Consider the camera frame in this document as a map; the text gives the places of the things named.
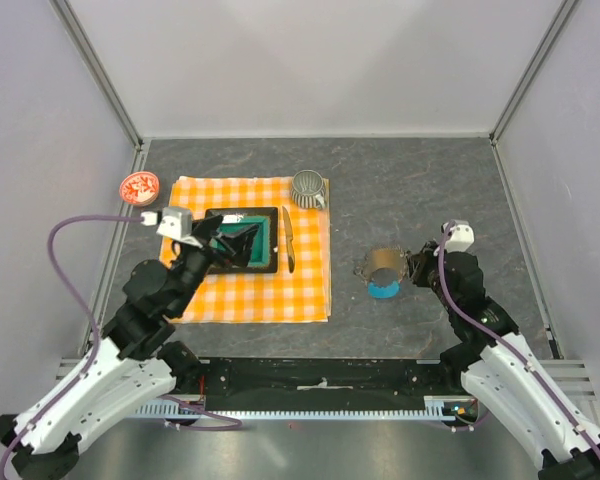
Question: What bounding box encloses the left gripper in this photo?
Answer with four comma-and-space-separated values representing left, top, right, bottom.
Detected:
171, 214, 260, 316

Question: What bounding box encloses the keyring with keys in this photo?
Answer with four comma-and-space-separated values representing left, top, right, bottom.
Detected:
353, 245, 408, 284

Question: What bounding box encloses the blue carabiner tag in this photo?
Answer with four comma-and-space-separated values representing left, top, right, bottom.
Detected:
367, 281, 400, 300

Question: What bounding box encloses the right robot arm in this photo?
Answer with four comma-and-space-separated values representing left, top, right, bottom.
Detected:
406, 241, 600, 479

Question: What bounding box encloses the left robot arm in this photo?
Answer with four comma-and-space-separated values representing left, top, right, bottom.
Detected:
0, 207, 260, 479

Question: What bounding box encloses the teal square plate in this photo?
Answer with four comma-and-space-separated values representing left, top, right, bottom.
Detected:
205, 206, 278, 275

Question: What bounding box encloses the gold knife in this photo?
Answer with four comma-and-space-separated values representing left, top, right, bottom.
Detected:
282, 206, 296, 274

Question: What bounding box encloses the red patterned small bowl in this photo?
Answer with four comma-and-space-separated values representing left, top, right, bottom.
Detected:
119, 171, 160, 207

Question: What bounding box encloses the orange checkered cloth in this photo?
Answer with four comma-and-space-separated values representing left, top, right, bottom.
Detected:
169, 176, 331, 324

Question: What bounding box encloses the striped grey mug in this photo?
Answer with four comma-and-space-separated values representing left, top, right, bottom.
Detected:
291, 170, 327, 210

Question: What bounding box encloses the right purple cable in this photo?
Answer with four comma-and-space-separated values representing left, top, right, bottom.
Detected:
437, 222, 600, 480

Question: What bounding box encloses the purple cable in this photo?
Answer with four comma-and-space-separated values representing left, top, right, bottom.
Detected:
0, 213, 159, 480
437, 222, 600, 480

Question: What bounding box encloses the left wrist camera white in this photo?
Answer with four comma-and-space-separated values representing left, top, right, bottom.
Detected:
157, 206, 195, 245

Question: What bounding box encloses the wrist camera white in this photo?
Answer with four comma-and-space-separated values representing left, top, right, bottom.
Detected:
157, 206, 195, 245
441, 220, 475, 253

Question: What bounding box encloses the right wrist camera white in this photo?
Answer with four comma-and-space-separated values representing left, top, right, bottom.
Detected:
441, 220, 475, 253

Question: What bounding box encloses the grey cable duct rail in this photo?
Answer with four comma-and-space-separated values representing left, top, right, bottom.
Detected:
128, 397, 479, 422

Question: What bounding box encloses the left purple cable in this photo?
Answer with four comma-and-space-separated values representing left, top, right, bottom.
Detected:
0, 213, 159, 480

